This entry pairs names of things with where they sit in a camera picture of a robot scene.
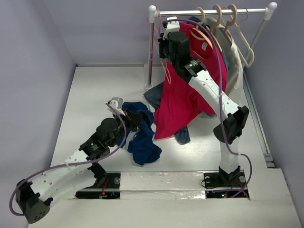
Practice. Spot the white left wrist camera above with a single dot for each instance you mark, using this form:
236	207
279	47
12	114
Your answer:
115	106

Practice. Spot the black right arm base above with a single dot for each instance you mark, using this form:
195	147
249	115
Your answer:
220	185

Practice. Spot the wooden hanger with white shirt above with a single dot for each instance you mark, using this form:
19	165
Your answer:
230	23

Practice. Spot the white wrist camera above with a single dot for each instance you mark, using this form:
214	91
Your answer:
171	25
115	106

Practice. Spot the pink wire hanger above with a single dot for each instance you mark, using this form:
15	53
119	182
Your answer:
164	66

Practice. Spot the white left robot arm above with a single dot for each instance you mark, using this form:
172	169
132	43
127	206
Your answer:
36	194

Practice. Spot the wooden hanger with grey shirt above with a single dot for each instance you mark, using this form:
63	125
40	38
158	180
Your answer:
213	24

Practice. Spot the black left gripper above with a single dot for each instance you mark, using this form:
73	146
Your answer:
132	119

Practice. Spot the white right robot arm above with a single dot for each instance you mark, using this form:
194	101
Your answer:
232	117

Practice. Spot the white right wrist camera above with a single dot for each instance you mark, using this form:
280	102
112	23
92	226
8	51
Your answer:
171	25

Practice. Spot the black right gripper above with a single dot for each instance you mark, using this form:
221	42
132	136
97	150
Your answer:
163	47

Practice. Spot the white t shirt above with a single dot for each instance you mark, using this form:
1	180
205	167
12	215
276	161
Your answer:
233	64

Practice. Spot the wooden hanger with red shirt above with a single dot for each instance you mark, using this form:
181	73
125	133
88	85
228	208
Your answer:
200	36

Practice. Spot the red t shirt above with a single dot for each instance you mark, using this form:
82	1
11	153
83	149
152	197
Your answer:
180	104

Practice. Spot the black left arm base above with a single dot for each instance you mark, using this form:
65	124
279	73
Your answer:
106	187

